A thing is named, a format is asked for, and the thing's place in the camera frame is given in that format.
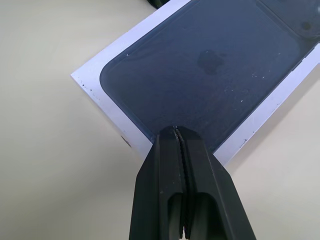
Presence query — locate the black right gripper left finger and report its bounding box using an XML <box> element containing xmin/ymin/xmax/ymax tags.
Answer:
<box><xmin>128</xmin><ymin>126</ymin><xmax>186</xmax><ymax>240</ymax></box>

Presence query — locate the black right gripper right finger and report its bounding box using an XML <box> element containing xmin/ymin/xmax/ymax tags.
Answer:
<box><xmin>175</xmin><ymin>125</ymin><xmax>259</xmax><ymax>240</ymax></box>

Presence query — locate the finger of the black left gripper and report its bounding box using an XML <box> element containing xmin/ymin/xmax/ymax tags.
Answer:
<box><xmin>145</xmin><ymin>0</ymin><xmax>174</xmax><ymax>9</ymax></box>

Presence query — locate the white phone box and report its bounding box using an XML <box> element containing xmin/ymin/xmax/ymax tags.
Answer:
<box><xmin>70</xmin><ymin>0</ymin><xmax>320</xmax><ymax>167</ymax></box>

